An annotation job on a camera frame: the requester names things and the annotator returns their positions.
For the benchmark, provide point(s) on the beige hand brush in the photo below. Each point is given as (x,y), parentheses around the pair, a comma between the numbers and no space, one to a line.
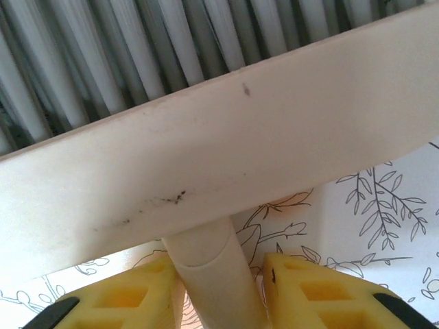
(219,137)

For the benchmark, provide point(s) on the floral patterned tablecloth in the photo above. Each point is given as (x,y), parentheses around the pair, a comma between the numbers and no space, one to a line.
(343,240)

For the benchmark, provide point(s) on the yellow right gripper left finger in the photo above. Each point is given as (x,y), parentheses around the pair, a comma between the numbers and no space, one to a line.
(130,298)

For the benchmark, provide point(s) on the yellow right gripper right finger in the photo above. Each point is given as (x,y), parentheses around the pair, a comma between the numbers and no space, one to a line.
(308,301)

